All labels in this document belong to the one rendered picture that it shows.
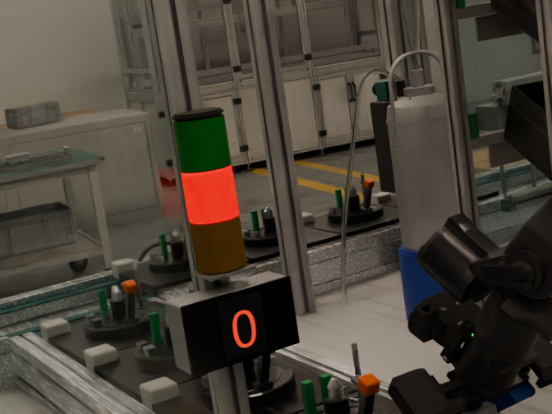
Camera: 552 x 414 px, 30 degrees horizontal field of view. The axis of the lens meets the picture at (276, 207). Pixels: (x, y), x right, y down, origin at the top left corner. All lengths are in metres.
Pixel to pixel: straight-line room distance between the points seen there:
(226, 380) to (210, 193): 0.20
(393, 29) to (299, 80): 8.12
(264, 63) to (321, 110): 8.38
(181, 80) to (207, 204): 0.13
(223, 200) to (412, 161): 1.00
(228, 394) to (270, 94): 1.14
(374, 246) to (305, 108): 8.05
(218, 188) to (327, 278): 1.39
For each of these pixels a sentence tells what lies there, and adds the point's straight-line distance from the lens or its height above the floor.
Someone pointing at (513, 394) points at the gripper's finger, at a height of 1.09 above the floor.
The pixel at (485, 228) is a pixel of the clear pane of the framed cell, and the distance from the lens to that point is 2.35.
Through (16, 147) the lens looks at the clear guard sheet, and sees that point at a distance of 0.96.
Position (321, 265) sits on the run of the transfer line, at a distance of 2.34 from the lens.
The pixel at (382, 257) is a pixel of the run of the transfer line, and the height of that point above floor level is 0.90.
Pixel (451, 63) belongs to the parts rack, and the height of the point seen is 1.41.
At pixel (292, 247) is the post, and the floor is 1.01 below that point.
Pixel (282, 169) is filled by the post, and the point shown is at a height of 1.18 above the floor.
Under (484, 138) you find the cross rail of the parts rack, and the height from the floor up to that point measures 1.31.
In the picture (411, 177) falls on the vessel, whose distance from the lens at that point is 1.96.
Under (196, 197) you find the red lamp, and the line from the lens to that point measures 0.98.
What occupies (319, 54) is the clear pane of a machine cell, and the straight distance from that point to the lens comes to 10.48.
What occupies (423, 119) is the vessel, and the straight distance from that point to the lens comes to 1.94.
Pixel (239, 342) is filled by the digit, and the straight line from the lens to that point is 1.01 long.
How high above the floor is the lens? 1.50
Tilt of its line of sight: 11 degrees down
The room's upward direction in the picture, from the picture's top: 8 degrees counter-clockwise
